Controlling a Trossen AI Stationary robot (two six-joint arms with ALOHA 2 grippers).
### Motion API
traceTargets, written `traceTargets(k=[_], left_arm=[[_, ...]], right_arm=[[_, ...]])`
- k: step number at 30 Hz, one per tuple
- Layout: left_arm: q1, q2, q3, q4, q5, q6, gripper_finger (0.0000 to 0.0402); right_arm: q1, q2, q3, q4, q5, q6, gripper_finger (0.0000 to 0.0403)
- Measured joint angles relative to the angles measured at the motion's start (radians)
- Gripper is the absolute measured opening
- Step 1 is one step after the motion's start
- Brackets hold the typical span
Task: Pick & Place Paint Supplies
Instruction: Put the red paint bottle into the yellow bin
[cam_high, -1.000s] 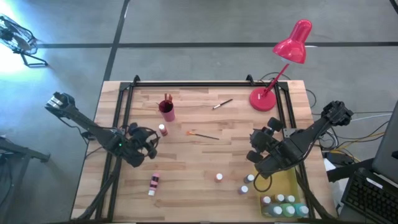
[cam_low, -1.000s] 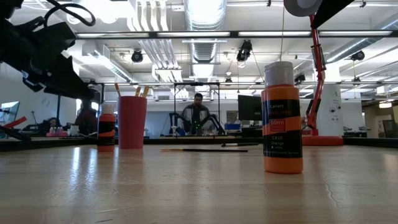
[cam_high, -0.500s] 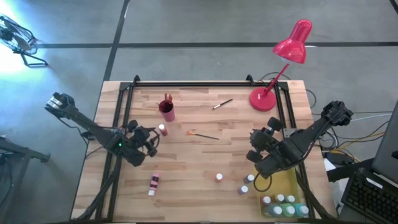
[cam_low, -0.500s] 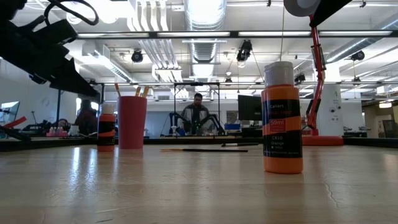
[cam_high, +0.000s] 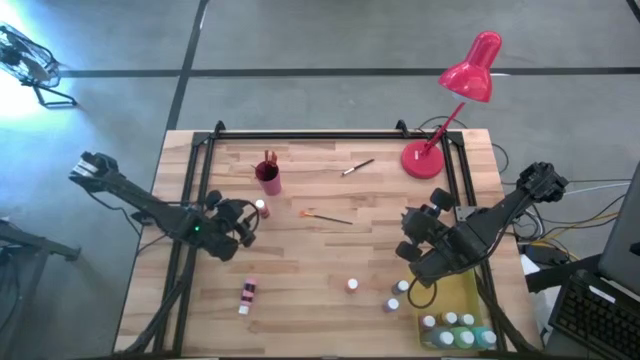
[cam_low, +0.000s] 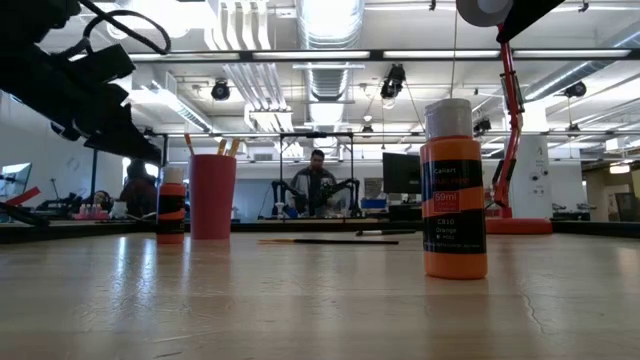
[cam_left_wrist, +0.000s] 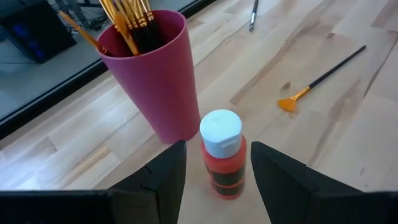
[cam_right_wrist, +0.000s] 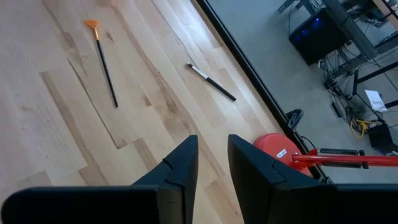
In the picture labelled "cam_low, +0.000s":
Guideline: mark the black paintbrush orange bristles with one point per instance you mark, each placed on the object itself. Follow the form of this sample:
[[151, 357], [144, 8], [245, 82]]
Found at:
[[221, 147]]

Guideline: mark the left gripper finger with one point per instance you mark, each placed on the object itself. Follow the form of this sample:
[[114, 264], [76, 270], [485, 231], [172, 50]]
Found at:
[[130, 142]]

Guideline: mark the tilted monitor lit screen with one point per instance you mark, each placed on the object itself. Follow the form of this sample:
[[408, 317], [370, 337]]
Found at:
[[15, 179]]

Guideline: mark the wide black paintbrush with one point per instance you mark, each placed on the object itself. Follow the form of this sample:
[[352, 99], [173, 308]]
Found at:
[[233, 148]]

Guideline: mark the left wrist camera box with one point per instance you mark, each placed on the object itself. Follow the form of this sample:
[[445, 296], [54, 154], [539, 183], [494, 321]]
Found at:
[[107, 62]]

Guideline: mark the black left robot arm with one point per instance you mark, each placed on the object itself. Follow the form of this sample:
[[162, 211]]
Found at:
[[30, 30]]

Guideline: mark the person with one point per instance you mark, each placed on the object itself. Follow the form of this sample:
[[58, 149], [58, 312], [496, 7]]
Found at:
[[102, 199], [137, 192], [315, 180]]

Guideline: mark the red orange paint bottle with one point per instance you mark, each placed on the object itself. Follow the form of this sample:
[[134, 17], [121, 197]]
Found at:
[[171, 210]]

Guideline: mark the black background monitor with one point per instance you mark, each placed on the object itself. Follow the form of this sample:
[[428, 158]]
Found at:
[[400, 172]]

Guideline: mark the red plastic cup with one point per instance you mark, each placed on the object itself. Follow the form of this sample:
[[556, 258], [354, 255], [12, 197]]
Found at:
[[212, 200]]

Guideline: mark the blue storage bin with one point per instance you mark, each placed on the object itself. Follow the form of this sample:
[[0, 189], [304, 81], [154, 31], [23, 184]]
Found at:
[[372, 204]]

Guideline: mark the black ceiling spotlight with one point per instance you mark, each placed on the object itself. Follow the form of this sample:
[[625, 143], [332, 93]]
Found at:
[[221, 90], [393, 80], [576, 91]]

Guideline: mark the thin black paintbrush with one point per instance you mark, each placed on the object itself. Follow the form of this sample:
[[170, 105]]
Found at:
[[189, 145]]

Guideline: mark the red desk lamp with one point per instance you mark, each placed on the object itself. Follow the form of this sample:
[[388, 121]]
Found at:
[[511, 100]]

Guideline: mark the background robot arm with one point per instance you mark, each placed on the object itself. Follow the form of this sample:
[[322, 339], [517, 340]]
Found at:
[[282, 192], [345, 189]]

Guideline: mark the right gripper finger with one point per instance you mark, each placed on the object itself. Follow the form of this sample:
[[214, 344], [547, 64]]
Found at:
[[525, 12]]

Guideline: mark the black paintbrush gold ferrule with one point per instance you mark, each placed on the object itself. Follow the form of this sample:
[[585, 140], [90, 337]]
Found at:
[[325, 241]]

